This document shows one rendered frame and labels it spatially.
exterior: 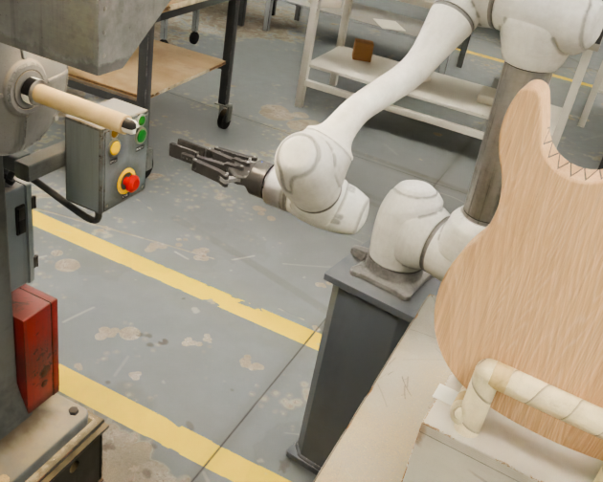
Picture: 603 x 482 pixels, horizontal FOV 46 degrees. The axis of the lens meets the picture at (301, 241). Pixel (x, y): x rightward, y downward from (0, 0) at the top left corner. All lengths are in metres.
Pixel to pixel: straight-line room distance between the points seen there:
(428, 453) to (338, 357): 1.08
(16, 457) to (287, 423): 0.91
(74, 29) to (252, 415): 1.68
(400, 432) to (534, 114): 0.58
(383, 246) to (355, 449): 0.82
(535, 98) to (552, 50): 0.74
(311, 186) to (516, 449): 0.55
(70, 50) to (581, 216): 0.66
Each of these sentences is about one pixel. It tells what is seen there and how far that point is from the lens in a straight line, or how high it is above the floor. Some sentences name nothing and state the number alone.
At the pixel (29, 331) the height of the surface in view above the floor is 0.58.
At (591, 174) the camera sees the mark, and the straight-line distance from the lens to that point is 0.79.
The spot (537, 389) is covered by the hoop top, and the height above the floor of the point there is 1.21.
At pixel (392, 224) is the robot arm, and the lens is 1.78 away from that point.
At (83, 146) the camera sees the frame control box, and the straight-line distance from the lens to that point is 1.53.
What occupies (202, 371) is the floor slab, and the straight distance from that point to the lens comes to 2.56.
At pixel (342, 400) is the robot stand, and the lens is 2.07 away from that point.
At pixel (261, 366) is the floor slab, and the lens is 2.60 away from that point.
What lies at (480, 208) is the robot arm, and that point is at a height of 1.02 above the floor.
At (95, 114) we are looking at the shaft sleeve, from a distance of 1.20.
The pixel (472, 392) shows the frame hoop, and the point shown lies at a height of 1.17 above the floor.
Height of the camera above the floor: 1.71
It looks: 31 degrees down
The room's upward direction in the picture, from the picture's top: 11 degrees clockwise
